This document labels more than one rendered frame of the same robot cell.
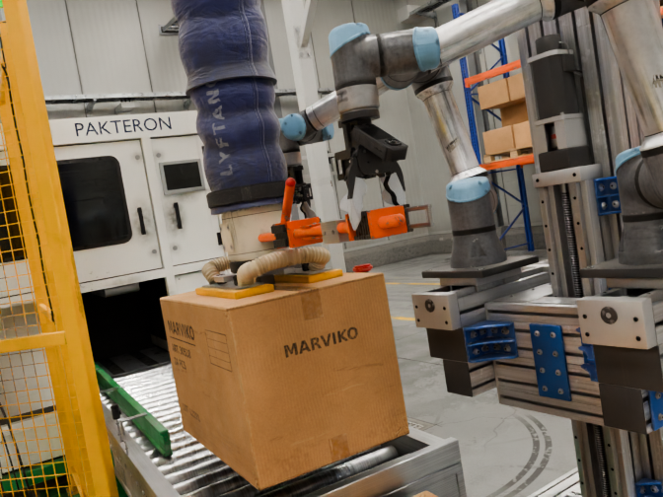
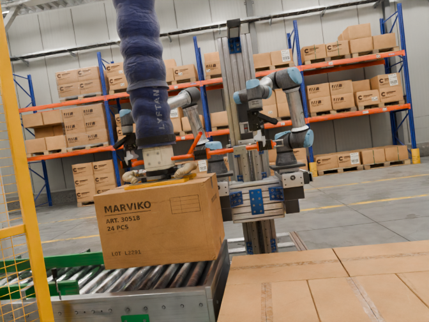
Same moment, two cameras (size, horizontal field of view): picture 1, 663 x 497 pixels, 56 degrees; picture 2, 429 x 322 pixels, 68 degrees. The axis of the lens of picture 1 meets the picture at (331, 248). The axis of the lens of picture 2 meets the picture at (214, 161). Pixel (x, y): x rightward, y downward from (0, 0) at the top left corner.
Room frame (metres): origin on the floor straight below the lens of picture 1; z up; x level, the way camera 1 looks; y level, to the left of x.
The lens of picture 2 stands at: (0.30, 1.45, 1.25)
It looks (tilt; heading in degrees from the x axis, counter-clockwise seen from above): 3 degrees down; 307
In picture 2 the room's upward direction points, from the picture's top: 8 degrees counter-clockwise
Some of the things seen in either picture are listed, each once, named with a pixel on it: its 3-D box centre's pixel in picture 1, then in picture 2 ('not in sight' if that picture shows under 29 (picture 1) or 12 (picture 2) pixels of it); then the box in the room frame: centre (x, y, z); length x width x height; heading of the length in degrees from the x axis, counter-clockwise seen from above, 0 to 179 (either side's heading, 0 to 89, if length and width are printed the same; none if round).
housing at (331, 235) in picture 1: (342, 230); (240, 149); (1.24, -0.03, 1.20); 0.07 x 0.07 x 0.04; 28
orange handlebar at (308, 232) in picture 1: (331, 226); (196, 154); (1.53, -0.01, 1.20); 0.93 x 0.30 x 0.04; 28
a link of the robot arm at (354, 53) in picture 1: (353, 58); (253, 90); (1.14, -0.09, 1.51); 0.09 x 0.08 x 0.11; 90
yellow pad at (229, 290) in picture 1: (230, 284); (156, 181); (1.61, 0.27, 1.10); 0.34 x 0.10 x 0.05; 28
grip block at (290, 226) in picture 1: (297, 233); (202, 154); (1.43, 0.07, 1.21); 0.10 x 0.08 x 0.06; 118
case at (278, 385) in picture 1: (272, 359); (165, 217); (1.66, 0.20, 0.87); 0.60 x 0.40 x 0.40; 29
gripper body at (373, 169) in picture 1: (361, 147); (256, 120); (1.15, -0.08, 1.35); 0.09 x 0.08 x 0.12; 28
